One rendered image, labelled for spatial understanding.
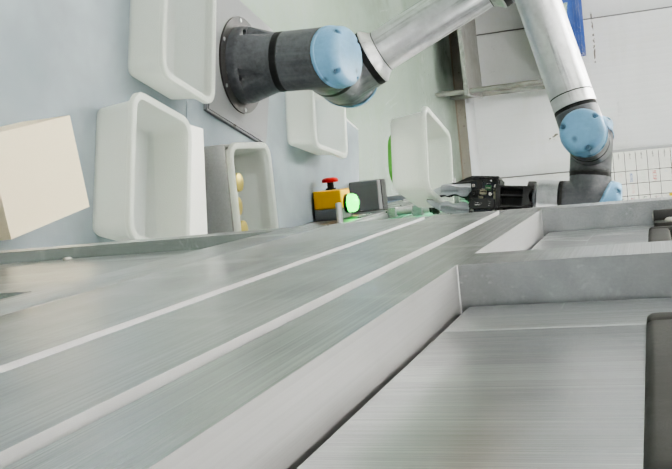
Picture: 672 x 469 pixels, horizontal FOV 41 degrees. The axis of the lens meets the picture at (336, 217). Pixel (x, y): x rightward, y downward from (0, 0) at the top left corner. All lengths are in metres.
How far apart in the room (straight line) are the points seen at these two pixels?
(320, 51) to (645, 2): 6.08
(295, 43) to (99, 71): 0.45
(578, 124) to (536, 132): 6.07
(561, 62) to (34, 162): 0.90
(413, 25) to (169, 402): 1.64
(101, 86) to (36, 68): 0.15
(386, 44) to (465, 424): 1.62
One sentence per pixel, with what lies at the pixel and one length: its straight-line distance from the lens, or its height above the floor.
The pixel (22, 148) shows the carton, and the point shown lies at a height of 0.83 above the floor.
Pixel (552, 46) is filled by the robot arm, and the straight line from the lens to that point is 1.62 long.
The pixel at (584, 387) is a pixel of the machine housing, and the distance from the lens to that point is 0.26.
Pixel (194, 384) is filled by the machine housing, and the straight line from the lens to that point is 0.23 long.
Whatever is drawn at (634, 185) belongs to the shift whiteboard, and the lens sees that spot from 7.58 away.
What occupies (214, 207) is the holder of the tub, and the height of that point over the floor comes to 0.80.
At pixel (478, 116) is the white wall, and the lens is 7.71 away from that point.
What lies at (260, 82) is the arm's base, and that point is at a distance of 1.76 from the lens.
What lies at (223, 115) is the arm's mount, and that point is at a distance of 1.74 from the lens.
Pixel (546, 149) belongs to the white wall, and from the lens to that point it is 7.63.
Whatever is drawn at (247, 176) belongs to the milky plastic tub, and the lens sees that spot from 1.73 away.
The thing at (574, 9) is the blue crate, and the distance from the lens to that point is 7.04.
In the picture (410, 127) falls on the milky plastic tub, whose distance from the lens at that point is 1.74.
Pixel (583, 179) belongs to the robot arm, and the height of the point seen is 1.40.
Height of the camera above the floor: 1.52
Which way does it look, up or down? 19 degrees down
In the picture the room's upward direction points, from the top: 85 degrees clockwise
